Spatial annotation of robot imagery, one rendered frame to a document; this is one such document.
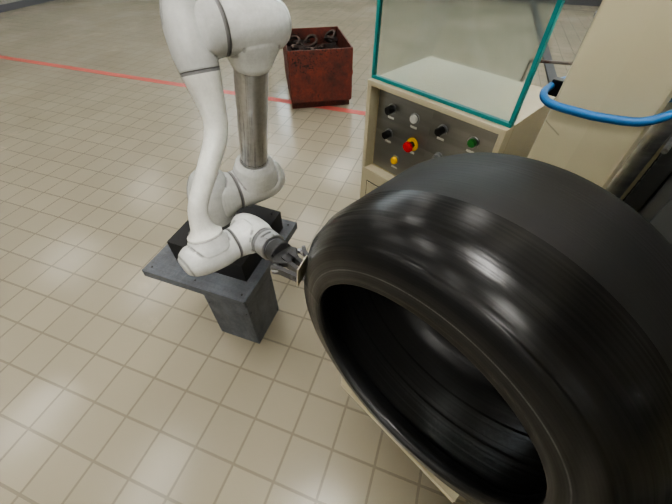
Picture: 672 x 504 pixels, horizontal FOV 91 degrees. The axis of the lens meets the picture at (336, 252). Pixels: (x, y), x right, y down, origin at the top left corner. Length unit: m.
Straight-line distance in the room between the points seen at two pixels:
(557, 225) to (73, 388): 2.22
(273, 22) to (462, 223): 0.79
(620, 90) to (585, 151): 0.09
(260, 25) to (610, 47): 0.73
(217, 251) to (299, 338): 1.08
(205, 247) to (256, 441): 1.08
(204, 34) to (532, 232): 0.83
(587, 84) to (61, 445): 2.26
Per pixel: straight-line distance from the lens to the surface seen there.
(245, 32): 1.00
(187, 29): 0.97
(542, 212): 0.44
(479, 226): 0.39
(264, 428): 1.82
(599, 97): 0.66
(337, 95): 4.26
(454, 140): 1.28
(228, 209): 1.37
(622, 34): 0.65
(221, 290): 1.41
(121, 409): 2.10
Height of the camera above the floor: 1.73
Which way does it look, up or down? 47 degrees down
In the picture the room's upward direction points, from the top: straight up
